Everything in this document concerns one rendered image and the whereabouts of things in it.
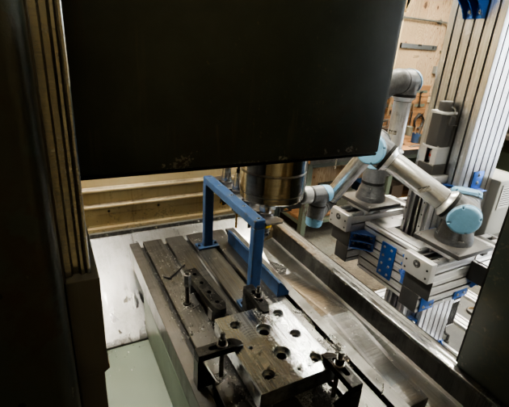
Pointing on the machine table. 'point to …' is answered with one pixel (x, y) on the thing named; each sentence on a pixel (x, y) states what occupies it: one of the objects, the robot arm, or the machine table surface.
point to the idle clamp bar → (199, 284)
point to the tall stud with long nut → (187, 287)
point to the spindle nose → (274, 183)
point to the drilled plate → (257, 389)
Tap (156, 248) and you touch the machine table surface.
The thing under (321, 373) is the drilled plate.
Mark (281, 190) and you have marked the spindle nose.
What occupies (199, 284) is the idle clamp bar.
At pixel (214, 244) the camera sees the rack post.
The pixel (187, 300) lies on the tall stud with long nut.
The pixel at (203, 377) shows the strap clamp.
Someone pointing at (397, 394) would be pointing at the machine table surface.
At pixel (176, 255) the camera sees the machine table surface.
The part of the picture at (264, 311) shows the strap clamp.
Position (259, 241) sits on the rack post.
